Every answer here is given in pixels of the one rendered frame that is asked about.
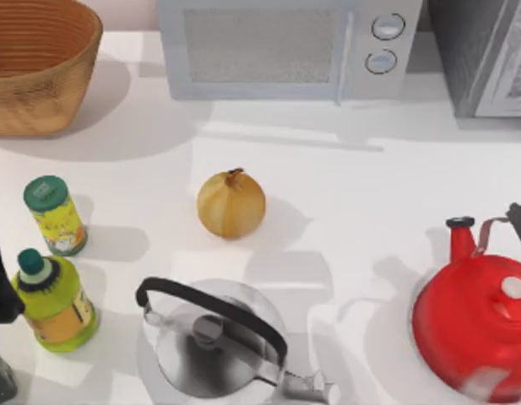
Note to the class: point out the yellow onion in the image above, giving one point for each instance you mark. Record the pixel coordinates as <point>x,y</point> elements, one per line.
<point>231,204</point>

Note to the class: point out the silver kettle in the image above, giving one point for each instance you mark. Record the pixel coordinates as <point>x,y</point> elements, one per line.
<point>218,341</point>

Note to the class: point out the pale microwave oven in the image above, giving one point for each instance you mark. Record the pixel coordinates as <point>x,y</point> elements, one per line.
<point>260,50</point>

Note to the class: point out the microwave knob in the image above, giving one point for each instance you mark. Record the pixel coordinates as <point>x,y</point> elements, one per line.
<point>388,25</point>
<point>381,61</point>

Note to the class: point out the green lidded yellow can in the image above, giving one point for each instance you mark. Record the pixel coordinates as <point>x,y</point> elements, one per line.
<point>57,219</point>

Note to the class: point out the green bottle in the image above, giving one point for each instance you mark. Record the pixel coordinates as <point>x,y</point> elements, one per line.
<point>57,308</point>

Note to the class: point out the red kettle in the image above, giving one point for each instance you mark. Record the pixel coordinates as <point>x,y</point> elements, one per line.
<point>475,312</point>

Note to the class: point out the brown wicker basket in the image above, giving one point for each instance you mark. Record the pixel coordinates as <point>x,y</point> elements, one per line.
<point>36,84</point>

